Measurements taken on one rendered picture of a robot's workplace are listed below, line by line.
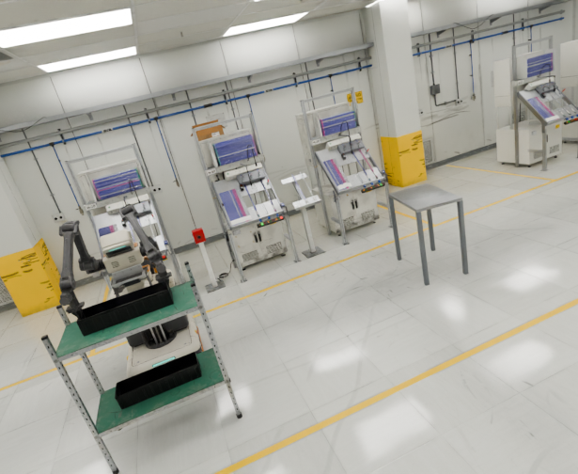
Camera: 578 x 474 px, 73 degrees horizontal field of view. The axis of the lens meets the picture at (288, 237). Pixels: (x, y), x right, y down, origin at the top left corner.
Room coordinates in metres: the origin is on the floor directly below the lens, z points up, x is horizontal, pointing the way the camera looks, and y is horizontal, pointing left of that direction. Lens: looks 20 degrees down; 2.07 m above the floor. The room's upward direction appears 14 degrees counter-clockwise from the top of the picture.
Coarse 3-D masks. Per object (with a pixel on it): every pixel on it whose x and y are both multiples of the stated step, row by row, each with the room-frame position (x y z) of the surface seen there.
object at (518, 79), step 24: (552, 48) 6.47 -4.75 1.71; (504, 72) 6.51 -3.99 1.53; (528, 72) 6.27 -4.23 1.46; (552, 72) 6.43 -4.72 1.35; (504, 96) 6.53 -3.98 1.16; (528, 96) 6.22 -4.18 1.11; (552, 96) 6.22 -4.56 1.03; (528, 120) 6.77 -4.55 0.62; (552, 120) 5.83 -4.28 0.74; (576, 120) 5.89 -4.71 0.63; (504, 144) 6.56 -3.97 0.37; (528, 144) 6.10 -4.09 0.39; (552, 144) 6.21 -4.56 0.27
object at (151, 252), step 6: (126, 216) 2.60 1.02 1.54; (132, 216) 2.60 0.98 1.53; (132, 222) 2.57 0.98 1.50; (138, 228) 2.54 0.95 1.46; (138, 234) 2.51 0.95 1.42; (144, 234) 2.51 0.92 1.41; (144, 240) 2.48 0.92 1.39; (144, 246) 2.45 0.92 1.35; (150, 246) 2.45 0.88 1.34; (150, 252) 2.43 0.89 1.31; (156, 252) 2.43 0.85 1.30; (150, 258) 2.40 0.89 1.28; (156, 258) 2.42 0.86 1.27
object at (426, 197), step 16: (400, 192) 3.99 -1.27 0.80; (416, 192) 3.86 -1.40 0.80; (432, 192) 3.74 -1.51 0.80; (448, 192) 3.62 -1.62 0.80; (416, 208) 3.40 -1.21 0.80; (432, 208) 3.38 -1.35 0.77; (416, 224) 3.40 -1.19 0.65; (432, 224) 4.06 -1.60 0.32; (432, 240) 4.05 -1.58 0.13; (464, 240) 3.40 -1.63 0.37; (400, 256) 4.03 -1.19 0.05; (464, 256) 3.39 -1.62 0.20; (464, 272) 3.39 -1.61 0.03
